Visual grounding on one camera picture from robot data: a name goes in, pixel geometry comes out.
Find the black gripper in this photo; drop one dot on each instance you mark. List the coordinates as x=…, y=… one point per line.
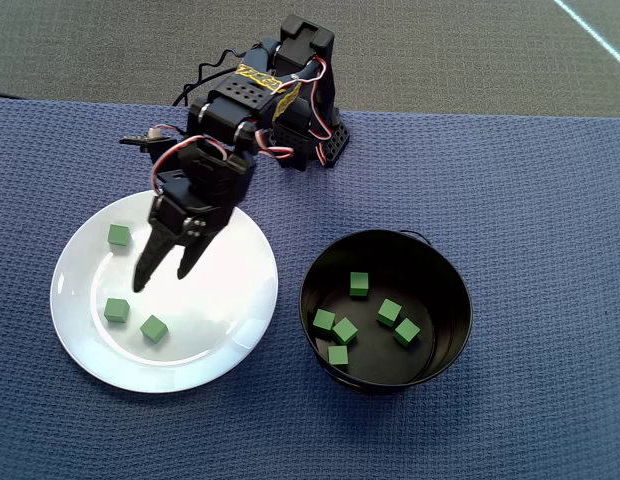
x=182, y=216

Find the green cube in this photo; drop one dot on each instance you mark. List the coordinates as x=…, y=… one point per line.
x=324, y=320
x=338, y=356
x=359, y=284
x=118, y=234
x=406, y=332
x=154, y=329
x=389, y=312
x=116, y=310
x=345, y=330

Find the white round plate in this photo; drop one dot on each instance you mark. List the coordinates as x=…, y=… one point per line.
x=215, y=340

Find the black metal bucket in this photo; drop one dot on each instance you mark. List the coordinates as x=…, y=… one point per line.
x=440, y=280

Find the blue woven cloth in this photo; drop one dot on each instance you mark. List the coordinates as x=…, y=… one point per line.
x=540, y=250

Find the black wrist camera circuit board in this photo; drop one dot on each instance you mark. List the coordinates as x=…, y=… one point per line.
x=140, y=141

